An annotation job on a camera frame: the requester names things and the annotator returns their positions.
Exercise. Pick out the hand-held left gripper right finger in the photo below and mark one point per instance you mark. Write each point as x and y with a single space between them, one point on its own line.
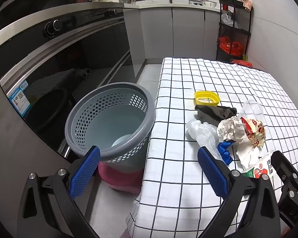
212 173

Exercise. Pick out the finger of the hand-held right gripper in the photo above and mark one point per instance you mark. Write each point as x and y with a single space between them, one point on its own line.
291 178

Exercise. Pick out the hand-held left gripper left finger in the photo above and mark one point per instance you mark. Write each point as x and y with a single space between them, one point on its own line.
85 173

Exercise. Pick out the blue rubber glove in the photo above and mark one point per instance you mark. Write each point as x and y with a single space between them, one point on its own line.
224 151

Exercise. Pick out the red-and-white drink carton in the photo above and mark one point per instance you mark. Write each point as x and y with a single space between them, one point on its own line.
260 170

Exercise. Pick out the white paper napkin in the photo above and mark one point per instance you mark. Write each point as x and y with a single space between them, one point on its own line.
248 156

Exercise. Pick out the clear plastic bag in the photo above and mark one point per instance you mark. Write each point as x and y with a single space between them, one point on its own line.
228 19
203 133

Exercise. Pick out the white paper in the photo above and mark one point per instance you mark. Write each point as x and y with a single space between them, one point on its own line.
227 129

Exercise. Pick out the red-and-white food wrapper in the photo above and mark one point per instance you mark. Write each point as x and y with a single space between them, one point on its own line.
254 131

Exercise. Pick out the dark grey cloth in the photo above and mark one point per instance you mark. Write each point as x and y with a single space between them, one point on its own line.
213 115

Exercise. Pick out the grey perforated waste basket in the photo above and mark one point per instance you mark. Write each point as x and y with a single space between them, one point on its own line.
109 119

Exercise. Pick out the clear plastic cup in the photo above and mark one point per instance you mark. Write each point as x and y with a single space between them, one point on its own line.
250 109

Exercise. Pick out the yellow plastic container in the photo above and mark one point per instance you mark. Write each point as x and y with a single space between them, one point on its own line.
207 96

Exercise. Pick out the red plastic stool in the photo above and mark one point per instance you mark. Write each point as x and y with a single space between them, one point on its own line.
121 181

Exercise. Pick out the large blue energy label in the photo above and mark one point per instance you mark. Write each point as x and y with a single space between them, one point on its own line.
18 103

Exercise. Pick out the black-and-white checked tablecloth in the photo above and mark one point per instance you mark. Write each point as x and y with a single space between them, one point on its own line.
183 79

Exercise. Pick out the small blue sticker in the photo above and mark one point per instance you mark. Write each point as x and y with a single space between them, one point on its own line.
23 85

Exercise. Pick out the red plastic bag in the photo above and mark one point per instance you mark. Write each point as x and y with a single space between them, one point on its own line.
229 45
242 63

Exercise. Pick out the black glass built-in oven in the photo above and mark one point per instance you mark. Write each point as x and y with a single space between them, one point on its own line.
64 54

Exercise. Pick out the black shelf rack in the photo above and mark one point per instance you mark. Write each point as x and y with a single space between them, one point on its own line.
249 33

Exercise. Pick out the grey kitchen cabinet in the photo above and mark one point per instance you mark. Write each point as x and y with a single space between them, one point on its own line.
159 29

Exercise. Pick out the clear plastic bag on rack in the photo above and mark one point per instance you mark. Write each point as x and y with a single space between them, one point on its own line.
228 19

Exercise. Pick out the checked red cloth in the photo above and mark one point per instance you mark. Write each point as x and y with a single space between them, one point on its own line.
247 4

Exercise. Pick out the small black stove knob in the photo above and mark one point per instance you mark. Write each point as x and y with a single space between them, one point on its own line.
111 12

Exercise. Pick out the metal bowl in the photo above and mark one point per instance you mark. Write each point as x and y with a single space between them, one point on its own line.
209 4

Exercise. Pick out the black wok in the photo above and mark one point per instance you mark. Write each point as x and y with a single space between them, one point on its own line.
27 0

